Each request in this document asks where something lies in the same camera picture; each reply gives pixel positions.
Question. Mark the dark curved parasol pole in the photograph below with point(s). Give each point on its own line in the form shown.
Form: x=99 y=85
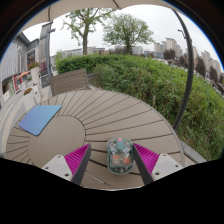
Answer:
x=189 y=73

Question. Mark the low white flower planter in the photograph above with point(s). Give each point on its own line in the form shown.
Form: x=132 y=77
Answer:
x=30 y=99

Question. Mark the grey shopfront building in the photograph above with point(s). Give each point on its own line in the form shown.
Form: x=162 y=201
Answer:
x=15 y=63

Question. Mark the brown slatted outdoor chair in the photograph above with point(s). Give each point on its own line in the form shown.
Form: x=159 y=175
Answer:
x=69 y=81

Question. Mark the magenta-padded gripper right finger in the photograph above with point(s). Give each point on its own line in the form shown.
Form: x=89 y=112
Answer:
x=148 y=159

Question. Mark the tall grey sign pillar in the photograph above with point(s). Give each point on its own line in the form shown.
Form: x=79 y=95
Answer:
x=44 y=50

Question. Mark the teal translucent computer mouse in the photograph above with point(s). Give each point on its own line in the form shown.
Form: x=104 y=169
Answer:
x=120 y=156

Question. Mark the tall white flower planter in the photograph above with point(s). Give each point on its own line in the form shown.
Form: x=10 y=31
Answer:
x=34 y=75

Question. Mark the beige parasol canopy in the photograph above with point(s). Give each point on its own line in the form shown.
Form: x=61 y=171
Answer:
x=76 y=6

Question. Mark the distant apartment buildings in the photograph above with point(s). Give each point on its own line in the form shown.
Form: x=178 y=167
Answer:
x=206 y=60

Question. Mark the blue rectangular mouse pad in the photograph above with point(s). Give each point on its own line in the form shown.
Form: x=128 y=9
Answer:
x=39 y=119

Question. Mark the thin-crowned tree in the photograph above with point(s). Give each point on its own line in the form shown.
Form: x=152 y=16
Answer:
x=85 y=33

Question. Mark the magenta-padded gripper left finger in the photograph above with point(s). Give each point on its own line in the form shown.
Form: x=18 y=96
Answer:
x=75 y=159

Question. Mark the round-crowned tree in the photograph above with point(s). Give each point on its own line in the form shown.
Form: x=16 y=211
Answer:
x=127 y=31

